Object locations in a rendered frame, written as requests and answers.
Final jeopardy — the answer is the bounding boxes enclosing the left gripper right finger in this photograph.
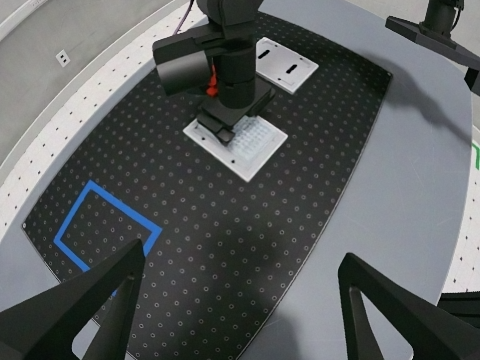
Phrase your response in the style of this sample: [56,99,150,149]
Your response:
[337,252,480,360]

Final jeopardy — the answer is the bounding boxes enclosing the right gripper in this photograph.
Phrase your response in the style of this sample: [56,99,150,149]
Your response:
[196,71,276,147]

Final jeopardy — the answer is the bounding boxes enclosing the white plate holder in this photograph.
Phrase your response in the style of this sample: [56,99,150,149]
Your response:
[256,37,318,94]
[184,116,287,182]

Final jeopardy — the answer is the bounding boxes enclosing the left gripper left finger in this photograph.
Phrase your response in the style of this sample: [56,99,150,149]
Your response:
[0,239,145,360]

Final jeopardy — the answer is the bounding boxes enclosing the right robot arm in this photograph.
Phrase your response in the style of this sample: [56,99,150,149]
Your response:
[152,0,464,97]

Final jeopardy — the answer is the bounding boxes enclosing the blue tape outline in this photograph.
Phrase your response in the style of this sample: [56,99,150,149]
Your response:
[53,180,162,271]

